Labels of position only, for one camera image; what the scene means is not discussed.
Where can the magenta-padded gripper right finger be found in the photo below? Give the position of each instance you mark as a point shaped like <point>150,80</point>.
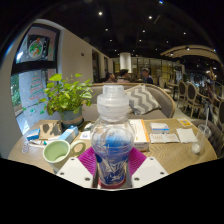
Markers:
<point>148,169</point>

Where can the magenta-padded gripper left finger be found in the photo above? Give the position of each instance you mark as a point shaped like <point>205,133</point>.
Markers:
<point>75,170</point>

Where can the clear bottle with blue label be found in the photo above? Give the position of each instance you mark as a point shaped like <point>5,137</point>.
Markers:
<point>111,146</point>

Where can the pale green mug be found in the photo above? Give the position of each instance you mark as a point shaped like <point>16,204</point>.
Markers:
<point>56,153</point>

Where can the white printed paper sheet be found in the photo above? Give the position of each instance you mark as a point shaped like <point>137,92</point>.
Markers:
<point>163,138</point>

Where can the white box with orange edge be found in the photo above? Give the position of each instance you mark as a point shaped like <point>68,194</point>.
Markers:
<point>141,133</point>

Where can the small blue white box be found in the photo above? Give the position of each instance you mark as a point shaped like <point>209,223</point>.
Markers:
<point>160,128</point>

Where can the brown patterned card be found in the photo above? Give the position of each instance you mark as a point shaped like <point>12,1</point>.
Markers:
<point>50,130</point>

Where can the white napkin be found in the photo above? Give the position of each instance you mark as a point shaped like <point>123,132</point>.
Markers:
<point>186,135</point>

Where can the blister pill pack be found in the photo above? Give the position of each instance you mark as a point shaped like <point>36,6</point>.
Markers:
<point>25,147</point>

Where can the blue white carton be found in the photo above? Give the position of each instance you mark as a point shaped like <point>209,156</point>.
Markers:
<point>32,134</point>

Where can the clear plastic cup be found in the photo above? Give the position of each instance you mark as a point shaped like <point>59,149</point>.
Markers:
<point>198,143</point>

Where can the yellow card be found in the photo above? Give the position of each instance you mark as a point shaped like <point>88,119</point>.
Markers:
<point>185,122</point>

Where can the grey white chevron pillow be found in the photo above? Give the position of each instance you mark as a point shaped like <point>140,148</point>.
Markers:
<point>143,100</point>

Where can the potted green plant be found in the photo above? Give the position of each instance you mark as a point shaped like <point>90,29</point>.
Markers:
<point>66,95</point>

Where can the group of wooden chairs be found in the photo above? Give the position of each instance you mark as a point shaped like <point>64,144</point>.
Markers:
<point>191,91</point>

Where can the person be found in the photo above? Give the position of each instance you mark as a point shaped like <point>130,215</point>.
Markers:
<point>123,76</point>
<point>146,75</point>
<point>109,77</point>

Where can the round-print window poster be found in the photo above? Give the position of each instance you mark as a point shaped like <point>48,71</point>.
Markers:
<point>36,48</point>

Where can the group of ceiling lights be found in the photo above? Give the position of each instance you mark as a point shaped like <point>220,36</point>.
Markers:
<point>100,13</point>

